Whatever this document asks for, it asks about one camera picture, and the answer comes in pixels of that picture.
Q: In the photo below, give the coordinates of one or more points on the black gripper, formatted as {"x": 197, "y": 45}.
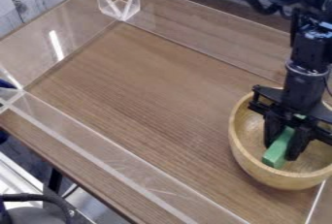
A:
{"x": 295, "y": 105}

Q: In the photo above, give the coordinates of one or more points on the green rectangular block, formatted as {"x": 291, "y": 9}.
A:
{"x": 275, "y": 155}

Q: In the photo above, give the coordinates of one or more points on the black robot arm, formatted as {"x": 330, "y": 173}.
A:
{"x": 311, "y": 31}

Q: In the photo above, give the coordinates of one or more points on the light wooden bowl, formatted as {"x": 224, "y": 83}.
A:
{"x": 297, "y": 175}

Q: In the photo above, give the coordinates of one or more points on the black table leg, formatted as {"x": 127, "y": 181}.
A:
{"x": 55, "y": 181}

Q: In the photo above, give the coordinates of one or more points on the clear acrylic enclosure wall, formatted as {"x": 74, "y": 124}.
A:
{"x": 122, "y": 86}

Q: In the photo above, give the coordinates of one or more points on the black metal bracket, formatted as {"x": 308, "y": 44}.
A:
{"x": 78, "y": 216}

